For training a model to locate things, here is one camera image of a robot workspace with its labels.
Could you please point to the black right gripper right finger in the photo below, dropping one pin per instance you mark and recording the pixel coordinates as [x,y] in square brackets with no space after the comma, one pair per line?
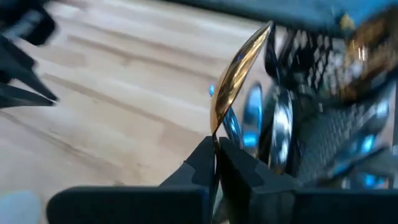
[311,207]

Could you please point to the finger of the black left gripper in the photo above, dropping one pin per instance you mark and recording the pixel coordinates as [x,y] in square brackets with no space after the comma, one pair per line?
[18,68]
[18,98]

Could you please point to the grey plastic cutlery basket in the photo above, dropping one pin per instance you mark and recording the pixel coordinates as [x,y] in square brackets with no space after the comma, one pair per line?
[323,137]

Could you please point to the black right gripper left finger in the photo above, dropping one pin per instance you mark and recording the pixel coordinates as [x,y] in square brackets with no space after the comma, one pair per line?
[124,207]

